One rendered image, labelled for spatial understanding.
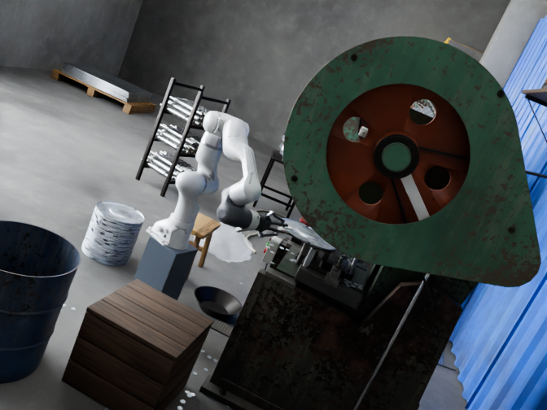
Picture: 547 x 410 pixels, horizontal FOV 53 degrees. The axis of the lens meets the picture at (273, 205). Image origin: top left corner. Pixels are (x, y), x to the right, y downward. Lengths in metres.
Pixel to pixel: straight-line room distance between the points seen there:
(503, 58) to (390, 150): 5.68
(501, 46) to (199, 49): 4.82
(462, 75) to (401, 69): 0.20
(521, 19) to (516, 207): 5.68
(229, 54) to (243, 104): 0.85
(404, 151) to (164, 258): 1.32
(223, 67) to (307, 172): 7.54
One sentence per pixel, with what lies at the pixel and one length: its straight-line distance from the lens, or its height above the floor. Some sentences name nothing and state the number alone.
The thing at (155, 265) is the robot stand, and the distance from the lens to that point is 2.73.
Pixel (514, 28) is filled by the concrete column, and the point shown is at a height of 2.85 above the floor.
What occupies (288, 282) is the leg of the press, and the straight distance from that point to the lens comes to 2.34.
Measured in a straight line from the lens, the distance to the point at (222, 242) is 3.86.
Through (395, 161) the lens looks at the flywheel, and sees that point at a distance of 1.93.
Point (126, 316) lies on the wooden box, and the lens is 2.24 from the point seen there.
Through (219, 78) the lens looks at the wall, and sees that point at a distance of 9.50.
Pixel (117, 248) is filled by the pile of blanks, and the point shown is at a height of 0.12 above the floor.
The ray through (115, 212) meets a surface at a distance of 3.32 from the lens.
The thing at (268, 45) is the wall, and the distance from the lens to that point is 9.31.
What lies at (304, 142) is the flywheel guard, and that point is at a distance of 2.01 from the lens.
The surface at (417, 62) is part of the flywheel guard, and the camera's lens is 1.98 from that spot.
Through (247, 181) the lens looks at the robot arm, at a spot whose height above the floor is 0.99.
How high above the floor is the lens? 1.50
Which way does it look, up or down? 15 degrees down
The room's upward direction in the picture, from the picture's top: 24 degrees clockwise
